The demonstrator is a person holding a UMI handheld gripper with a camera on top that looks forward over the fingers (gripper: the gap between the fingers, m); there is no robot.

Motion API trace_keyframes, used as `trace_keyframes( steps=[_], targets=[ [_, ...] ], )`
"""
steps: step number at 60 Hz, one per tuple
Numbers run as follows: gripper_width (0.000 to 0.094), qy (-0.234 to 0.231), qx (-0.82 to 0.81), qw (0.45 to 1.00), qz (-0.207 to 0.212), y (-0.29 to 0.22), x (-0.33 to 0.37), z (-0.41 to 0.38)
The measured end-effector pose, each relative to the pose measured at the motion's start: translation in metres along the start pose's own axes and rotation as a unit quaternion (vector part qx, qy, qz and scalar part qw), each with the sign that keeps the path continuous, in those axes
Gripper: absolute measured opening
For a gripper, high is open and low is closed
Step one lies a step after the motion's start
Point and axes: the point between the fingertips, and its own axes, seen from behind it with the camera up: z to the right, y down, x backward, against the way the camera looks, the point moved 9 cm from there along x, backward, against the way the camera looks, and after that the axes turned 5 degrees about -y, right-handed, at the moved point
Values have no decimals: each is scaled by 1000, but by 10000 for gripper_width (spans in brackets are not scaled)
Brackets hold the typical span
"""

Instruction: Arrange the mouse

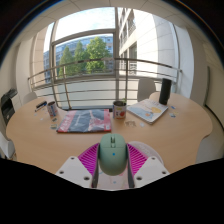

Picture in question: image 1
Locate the black cylindrical speaker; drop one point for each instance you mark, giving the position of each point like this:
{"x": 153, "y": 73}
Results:
{"x": 165, "y": 91}

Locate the red and dark magazine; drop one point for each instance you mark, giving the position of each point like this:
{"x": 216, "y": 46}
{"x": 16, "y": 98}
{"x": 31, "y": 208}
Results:
{"x": 85, "y": 121}

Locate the black office printer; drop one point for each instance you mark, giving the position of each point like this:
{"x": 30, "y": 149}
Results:
{"x": 8, "y": 106}

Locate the dark blue stapler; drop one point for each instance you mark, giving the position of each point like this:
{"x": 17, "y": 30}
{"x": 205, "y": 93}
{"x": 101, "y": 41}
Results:
{"x": 41, "y": 106}

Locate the mint green computer mouse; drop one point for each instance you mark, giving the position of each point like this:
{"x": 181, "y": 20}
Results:
{"x": 112, "y": 155}

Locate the blue and white printed mug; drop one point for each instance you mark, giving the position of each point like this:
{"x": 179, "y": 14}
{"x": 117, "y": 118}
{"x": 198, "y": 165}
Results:
{"x": 52, "y": 109}

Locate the white chair with wooden legs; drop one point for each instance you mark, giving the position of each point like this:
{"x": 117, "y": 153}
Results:
{"x": 6, "y": 146}

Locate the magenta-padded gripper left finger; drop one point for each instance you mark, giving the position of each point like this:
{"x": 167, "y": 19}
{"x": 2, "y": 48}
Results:
{"x": 75, "y": 170}

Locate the white illustrated book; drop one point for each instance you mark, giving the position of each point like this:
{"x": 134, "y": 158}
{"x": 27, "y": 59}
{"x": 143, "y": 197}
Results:
{"x": 148, "y": 110}

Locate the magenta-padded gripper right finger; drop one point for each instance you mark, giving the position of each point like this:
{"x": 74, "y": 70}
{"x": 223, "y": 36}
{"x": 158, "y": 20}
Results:
{"x": 150, "y": 170}

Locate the metal window railing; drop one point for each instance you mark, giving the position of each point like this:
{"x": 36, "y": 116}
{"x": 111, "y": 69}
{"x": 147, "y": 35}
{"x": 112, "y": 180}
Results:
{"x": 100, "y": 61}

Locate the white plastic chair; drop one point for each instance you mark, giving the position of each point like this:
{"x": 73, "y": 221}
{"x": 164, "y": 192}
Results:
{"x": 146, "y": 88}
{"x": 30, "y": 97}

